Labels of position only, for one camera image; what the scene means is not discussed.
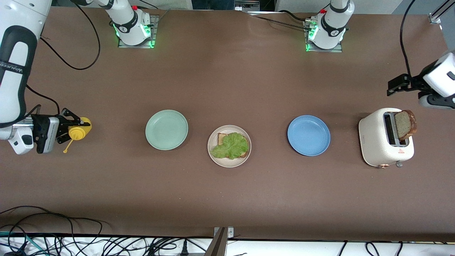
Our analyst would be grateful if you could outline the person in blue trousers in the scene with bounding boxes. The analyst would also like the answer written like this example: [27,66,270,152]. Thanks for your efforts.
[192,0,236,10]

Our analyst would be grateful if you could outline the beige plate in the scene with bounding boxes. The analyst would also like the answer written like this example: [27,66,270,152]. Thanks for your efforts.
[207,125,252,168]

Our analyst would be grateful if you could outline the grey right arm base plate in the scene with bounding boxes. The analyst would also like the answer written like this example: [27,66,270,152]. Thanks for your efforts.
[118,14,159,49]

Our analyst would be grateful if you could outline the green lettuce leaf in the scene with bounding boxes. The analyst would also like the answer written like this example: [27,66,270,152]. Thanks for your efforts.
[209,132,249,160]

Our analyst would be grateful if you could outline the white two-slot toaster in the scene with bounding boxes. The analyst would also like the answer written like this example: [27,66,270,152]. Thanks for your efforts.
[358,108,415,169]

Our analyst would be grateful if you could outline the brown toasted bread slice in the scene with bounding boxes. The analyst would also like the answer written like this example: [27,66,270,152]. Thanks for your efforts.
[394,110,418,141]
[217,133,248,159]

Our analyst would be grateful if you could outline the teal cable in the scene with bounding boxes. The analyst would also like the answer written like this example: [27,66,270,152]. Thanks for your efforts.
[0,230,40,256]

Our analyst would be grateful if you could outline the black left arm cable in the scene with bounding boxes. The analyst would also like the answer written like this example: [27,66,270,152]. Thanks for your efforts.
[399,0,417,78]

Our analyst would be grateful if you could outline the aluminium profile bar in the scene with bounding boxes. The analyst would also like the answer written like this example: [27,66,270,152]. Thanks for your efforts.
[429,0,455,25]

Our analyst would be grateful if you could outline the mint green plate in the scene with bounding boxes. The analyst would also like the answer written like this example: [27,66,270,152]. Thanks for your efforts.
[145,110,189,151]

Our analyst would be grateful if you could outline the black looped cable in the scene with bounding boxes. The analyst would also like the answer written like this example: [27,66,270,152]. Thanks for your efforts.
[0,206,214,256]

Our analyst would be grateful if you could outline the grey left arm base plate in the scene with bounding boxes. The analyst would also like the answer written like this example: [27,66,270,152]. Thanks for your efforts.
[303,20,343,53]

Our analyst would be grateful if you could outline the yellow mustard squeeze bottle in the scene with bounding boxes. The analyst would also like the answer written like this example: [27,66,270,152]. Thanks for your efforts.
[63,117,92,154]

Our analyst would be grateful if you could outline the blue plate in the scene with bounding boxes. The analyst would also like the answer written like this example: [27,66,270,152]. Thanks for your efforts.
[287,115,331,156]

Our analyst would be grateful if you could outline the black cable on table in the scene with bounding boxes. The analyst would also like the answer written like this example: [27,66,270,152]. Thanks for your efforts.
[249,10,313,32]

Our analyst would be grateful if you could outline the small silver table bracket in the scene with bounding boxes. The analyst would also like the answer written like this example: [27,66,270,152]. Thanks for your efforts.
[214,226,235,238]

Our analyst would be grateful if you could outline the grey metal beam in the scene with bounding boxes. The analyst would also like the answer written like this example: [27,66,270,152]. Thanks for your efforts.
[204,228,229,256]

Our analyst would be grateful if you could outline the grey metal frame rail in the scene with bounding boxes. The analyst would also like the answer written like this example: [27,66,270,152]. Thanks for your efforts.
[235,0,260,11]

